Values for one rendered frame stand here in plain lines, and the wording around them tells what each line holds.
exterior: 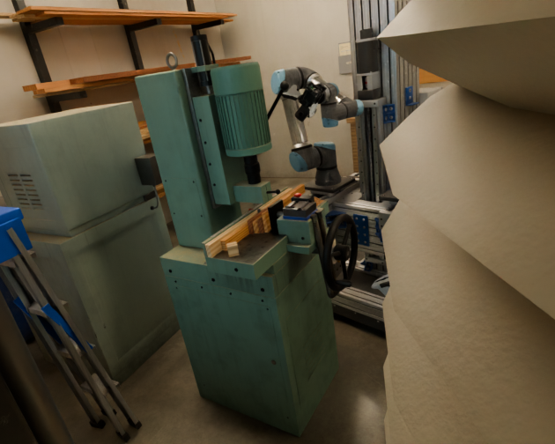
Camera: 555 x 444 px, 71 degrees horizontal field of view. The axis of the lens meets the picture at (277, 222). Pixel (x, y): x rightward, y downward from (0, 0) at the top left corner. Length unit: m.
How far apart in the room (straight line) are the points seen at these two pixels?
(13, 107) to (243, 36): 2.86
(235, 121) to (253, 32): 3.93
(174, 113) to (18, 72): 2.26
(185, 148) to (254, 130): 0.30
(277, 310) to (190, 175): 0.62
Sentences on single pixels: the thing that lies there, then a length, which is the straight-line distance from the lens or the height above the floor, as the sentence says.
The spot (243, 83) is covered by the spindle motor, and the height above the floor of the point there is 1.44.
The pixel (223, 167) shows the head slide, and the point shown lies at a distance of 1.53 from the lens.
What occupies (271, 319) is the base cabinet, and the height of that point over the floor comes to 0.61.
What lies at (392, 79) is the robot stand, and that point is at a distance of 2.10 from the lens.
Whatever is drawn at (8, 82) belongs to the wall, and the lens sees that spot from 3.64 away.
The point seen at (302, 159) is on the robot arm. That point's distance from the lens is 2.09.
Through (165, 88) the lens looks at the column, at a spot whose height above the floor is 1.46.
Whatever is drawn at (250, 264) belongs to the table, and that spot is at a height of 0.90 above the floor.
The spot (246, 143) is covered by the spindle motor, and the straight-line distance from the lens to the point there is 1.42.
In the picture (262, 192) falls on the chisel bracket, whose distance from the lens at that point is 1.50.
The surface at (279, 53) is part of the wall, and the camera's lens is 5.14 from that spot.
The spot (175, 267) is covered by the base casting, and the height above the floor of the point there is 0.76.
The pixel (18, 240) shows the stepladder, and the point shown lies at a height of 1.06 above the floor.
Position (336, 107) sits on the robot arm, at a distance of 1.88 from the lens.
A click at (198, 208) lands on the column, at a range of 1.63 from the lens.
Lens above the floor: 1.50
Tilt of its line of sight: 22 degrees down
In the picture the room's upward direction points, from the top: 9 degrees counter-clockwise
